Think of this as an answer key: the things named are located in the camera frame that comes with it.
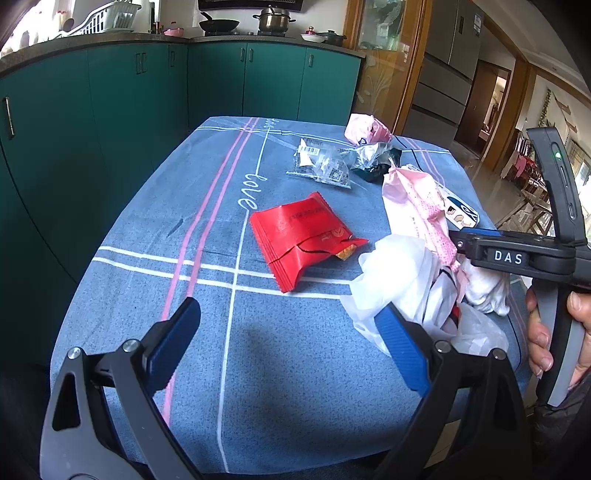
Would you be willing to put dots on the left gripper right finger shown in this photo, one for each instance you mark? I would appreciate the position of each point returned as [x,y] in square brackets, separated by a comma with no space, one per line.
[409,346]

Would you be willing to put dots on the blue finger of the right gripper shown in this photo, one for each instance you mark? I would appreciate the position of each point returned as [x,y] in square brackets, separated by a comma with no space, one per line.
[481,232]
[463,240]

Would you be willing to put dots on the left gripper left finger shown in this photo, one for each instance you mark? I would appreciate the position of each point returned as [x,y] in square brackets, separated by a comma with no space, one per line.
[167,341]

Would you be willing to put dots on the white ointment box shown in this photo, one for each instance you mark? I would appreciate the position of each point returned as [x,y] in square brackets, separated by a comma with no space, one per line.
[460,214]

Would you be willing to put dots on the long pink printed bag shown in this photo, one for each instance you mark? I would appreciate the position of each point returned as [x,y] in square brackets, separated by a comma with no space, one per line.
[419,230]

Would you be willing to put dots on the white plastic bag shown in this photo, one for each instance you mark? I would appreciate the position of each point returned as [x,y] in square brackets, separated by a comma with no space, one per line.
[450,305]

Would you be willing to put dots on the dark green bag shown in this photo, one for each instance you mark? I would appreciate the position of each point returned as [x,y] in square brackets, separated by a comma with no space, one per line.
[372,162]

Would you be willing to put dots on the pink plastic bag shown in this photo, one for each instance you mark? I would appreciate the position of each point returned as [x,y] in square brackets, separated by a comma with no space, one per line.
[363,129]

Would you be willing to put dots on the clear printed plastic wrapper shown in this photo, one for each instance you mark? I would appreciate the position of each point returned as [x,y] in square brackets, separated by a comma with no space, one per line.
[322,162]

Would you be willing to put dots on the red snack wrapper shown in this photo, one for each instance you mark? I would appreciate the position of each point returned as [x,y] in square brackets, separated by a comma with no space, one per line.
[295,236]

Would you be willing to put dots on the teal lower kitchen cabinets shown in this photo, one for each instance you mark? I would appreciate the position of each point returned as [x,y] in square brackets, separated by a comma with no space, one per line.
[86,120]

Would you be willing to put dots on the person's right hand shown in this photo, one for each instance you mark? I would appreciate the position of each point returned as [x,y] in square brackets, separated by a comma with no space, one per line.
[539,337]

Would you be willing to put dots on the wooden bench stool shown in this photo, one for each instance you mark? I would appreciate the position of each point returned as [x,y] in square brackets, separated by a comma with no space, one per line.
[531,214]

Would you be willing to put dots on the blue striped tablecloth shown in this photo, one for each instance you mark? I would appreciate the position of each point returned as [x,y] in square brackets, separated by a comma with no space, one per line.
[273,385]

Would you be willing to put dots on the silver refrigerator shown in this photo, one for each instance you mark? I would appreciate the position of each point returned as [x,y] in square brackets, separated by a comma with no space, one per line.
[447,72]

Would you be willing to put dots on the dark small pot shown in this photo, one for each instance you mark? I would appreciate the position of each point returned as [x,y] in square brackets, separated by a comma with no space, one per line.
[332,38]

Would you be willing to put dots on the white bowl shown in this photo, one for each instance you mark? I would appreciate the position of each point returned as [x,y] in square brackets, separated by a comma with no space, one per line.
[311,36]

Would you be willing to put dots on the steel stock pot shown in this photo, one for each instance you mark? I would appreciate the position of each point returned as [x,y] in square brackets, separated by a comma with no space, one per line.
[273,20]

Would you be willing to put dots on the pink container on counter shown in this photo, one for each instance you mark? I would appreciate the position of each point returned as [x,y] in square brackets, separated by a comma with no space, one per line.
[174,32]

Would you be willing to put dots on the black wok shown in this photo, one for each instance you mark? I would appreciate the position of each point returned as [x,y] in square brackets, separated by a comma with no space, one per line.
[213,27]

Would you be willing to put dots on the white dish rack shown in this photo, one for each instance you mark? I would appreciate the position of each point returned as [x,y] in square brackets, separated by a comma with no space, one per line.
[115,16]

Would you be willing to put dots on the black range hood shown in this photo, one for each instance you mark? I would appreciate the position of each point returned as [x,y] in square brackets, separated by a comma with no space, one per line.
[292,5]

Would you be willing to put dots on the wooden sliding door frame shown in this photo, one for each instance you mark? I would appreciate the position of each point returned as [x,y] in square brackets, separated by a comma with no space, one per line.
[392,35]

